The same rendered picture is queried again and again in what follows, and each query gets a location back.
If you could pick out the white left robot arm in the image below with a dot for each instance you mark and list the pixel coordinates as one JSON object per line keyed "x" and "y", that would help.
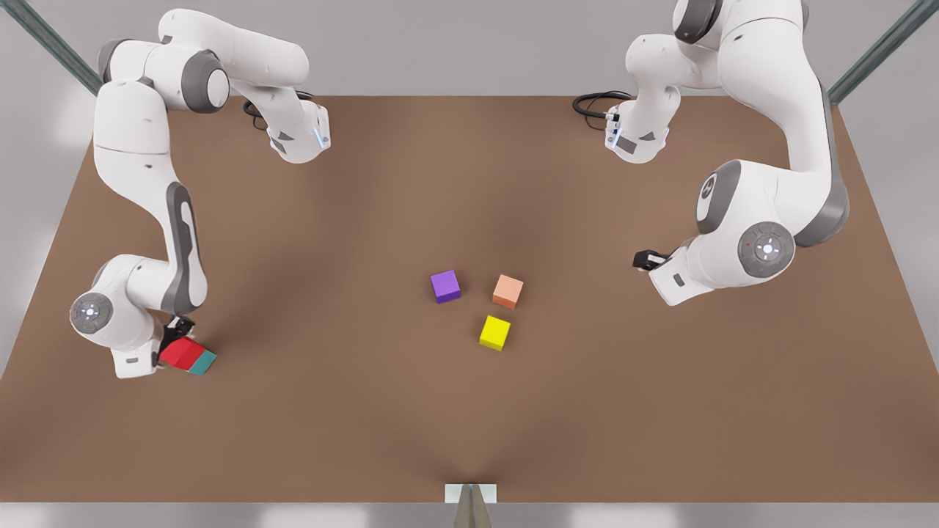
{"x": 763, "y": 169}

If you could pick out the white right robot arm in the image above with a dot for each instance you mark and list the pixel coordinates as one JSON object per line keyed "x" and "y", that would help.
{"x": 139, "y": 147}

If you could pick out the red wooden cube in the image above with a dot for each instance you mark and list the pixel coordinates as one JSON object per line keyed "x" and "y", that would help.
{"x": 183, "y": 353}

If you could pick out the teal wooden cube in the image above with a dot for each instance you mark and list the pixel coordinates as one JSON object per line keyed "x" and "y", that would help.
{"x": 202, "y": 361}

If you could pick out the orange wooden cube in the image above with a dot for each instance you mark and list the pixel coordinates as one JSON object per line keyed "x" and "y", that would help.
{"x": 508, "y": 291}

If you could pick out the yellow wooden cube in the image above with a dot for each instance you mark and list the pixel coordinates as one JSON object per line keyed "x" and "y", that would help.
{"x": 495, "y": 333}

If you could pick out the purple wooden cube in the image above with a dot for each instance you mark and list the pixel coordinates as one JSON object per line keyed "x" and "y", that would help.
{"x": 445, "y": 286}

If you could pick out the silver frame post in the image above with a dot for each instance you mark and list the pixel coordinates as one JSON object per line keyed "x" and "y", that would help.
{"x": 884, "y": 50}
{"x": 51, "y": 45}
{"x": 471, "y": 506}

